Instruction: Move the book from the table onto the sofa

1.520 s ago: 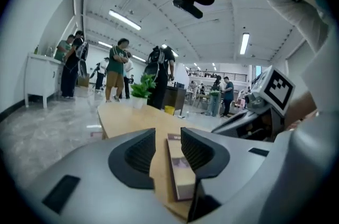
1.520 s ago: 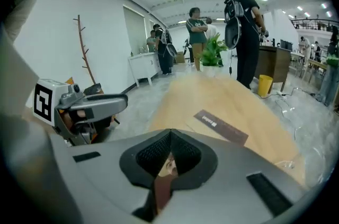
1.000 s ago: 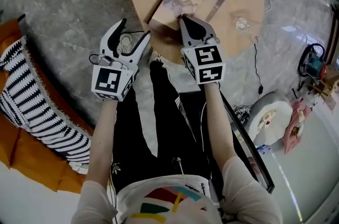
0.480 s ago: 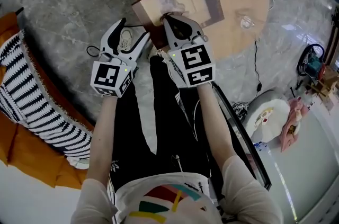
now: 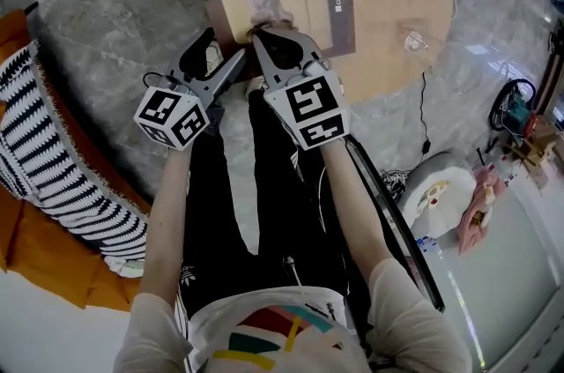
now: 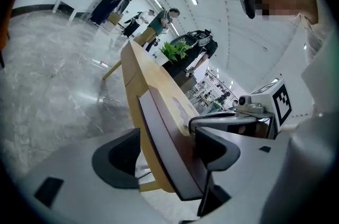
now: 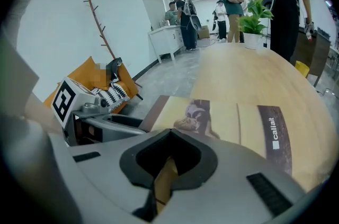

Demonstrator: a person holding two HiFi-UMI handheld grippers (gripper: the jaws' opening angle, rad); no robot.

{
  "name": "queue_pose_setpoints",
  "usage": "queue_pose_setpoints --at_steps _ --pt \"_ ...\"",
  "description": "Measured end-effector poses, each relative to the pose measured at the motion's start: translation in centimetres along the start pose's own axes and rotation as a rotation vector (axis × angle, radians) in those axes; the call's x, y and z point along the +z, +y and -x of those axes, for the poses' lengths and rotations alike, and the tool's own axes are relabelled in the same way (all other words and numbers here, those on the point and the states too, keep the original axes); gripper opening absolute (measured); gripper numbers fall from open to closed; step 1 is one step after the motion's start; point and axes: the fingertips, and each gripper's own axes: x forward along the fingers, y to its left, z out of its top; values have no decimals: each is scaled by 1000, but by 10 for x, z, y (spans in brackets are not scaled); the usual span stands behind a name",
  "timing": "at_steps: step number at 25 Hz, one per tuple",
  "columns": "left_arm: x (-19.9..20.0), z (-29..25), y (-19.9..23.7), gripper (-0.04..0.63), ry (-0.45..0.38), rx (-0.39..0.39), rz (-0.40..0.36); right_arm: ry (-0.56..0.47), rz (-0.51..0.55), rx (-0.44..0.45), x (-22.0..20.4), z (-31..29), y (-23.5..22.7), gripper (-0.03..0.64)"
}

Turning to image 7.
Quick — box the brown cover book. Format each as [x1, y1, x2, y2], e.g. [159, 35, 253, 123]
[138, 95, 332, 214]

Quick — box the black white striped blanket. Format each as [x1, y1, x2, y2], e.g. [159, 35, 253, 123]
[91, 71, 131, 112]

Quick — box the cardboard box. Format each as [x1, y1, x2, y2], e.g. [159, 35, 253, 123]
[198, 25, 211, 39]

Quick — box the green potted plant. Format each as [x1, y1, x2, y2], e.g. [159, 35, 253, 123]
[236, 0, 274, 50]

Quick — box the white cabinet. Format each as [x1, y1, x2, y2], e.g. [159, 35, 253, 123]
[147, 24, 186, 64]

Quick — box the white window blind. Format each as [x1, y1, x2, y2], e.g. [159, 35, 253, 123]
[135, 0, 167, 31]

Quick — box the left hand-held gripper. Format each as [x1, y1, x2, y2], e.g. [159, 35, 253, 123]
[51, 77, 147, 147]

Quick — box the brown wooden coat rack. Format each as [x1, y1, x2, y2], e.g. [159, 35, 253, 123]
[83, 0, 117, 59]

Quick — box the orange sofa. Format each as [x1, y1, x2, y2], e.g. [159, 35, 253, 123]
[43, 56, 144, 115]

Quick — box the oval wooden coffee table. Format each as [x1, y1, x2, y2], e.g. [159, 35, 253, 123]
[189, 42, 336, 193]

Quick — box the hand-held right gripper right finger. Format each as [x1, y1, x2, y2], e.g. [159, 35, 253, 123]
[158, 129, 305, 224]

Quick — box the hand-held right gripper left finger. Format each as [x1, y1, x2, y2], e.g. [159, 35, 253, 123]
[54, 129, 172, 224]

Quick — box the dark wooden desk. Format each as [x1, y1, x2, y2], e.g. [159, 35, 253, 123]
[290, 26, 332, 87]

